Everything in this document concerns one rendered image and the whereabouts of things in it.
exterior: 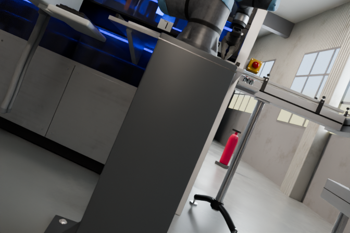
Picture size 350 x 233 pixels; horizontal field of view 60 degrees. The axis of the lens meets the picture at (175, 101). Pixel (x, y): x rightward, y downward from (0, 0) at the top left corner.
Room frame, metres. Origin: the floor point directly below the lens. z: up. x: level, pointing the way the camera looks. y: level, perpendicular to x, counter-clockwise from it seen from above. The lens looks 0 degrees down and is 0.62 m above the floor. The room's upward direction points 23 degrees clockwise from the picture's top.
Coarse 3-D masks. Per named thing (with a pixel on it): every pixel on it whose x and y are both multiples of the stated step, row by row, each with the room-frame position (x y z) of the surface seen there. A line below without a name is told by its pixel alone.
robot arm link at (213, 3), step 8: (192, 0) 0.99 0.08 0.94; (200, 0) 0.97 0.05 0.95; (208, 0) 0.96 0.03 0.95; (216, 0) 0.96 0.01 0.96; (224, 0) 0.96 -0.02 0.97; (232, 0) 0.98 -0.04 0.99; (184, 8) 1.01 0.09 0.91; (192, 8) 0.99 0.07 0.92; (200, 8) 0.97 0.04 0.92; (208, 8) 0.96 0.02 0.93; (216, 8) 0.96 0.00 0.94; (224, 8) 0.97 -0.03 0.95; (192, 16) 0.99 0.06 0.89; (200, 16) 0.96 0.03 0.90; (208, 16) 0.96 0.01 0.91; (216, 16) 0.96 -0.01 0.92; (224, 16) 0.98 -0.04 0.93; (216, 24) 0.97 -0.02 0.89; (224, 24) 1.00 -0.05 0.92
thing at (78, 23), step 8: (48, 8) 1.38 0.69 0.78; (56, 8) 1.38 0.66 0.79; (56, 16) 1.54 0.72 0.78; (64, 16) 1.39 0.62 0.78; (72, 16) 1.39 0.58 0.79; (72, 24) 1.58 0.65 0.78; (80, 24) 1.43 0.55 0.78; (88, 24) 1.40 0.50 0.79; (88, 32) 1.64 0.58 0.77; (96, 32) 1.57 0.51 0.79; (104, 40) 1.80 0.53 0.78
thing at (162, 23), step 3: (159, 21) 1.86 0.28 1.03; (162, 21) 1.86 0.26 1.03; (165, 21) 1.86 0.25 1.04; (168, 21) 1.86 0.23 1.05; (159, 24) 1.86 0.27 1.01; (162, 24) 1.86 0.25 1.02; (165, 24) 1.86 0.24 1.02; (168, 24) 1.86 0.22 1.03; (171, 24) 1.86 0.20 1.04; (159, 27) 1.86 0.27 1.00; (162, 27) 1.86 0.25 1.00; (168, 27) 1.86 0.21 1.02; (171, 27) 1.86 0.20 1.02; (165, 30) 1.86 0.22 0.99; (168, 30) 1.86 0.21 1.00
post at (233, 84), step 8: (256, 16) 1.81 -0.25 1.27; (264, 16) 1.81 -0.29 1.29; (256, 24) 1.81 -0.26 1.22; (248, 32) 1.81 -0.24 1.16; (256, 32) 1.81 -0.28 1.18; (248, 40) 1.81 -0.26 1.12; (248, 48) 1.81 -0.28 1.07; (240, 56) 1.81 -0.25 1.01; (240, 64) 1.81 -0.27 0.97; (232, 88) 1.81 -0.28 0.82; (224, 104) 1.81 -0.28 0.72; (216, 120) 1.81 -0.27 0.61; (216, 128) 1.81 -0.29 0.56; (208, 136) 1.81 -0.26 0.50; (208, 144) 1.81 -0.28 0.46; (200, 160) 1.81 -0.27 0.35; (200, 168) 1.80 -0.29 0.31; (192, 176) 1.81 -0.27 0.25; (192, 184) 1.81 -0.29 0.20; (184, 192) 1.81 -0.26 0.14; (184, 200) 1.81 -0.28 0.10
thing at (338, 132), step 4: (348, 108) 1.87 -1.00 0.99; (348, 116) 1.91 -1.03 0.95; (348, 120) 1.82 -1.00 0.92; (344, 124) 1.85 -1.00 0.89; (348, 124) 1.80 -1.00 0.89; (324, 128) 2.12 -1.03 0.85; (328, 128) 2.06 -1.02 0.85; (344, 128) 1.83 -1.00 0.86; (348, 128) 1.78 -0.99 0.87; (332, 132) 2.09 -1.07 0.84; (336, 132) 1.99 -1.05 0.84; (340, 132) 1.91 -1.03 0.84; (344, 132) 1.82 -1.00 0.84; (348, 132) 1.76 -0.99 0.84; (344, 136) 2.03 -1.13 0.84; (348, 136) 1.94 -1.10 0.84
